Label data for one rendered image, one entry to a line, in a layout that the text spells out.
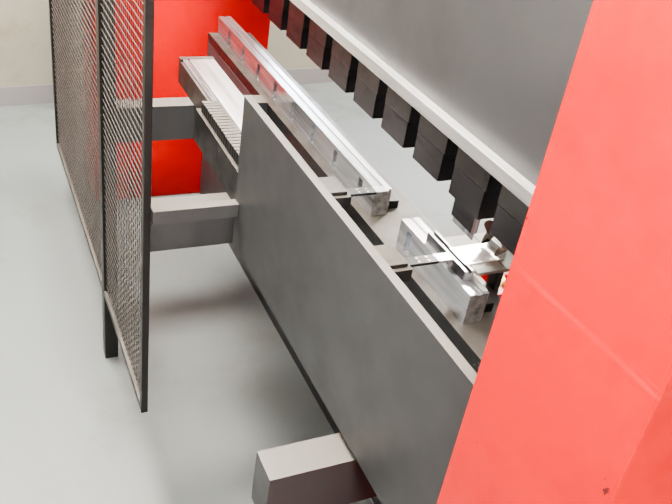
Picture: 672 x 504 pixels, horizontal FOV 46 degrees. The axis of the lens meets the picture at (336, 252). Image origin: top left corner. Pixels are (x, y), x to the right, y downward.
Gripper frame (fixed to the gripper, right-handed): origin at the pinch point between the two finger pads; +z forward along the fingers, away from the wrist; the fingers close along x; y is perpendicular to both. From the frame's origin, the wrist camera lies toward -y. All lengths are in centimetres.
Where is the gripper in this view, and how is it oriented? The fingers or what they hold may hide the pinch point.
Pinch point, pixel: (492, 247)
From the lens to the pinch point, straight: 223.8
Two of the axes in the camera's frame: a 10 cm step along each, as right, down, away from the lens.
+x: 4.2, 5.4, -7.3
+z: -6.8, 7.2, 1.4
